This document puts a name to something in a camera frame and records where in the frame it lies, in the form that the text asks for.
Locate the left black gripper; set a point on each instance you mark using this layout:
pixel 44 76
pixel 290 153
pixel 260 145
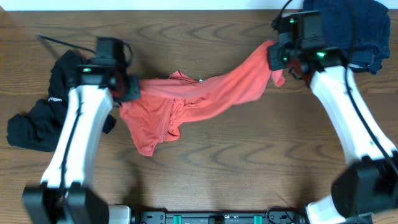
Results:
pixel 134 91

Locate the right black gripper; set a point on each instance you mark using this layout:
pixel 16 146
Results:
pixel 276 63

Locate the red orange t-shirt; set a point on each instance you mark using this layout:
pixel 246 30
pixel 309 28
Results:
pixel 165 104

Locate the black t-shirt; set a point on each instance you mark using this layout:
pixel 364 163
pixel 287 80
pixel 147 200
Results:
pixel 40 128

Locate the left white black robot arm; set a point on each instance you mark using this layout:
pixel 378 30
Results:
pixel 65 193

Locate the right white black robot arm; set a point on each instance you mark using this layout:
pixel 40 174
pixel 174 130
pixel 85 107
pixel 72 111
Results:
pixel 369 183

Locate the folded black garment white print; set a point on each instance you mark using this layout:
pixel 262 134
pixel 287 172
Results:
pixel 358 66

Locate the folded navy blue garment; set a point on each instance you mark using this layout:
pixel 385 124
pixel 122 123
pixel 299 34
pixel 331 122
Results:
pixel 360 28

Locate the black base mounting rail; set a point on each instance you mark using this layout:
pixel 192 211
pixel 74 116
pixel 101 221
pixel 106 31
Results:
pixel 217 217

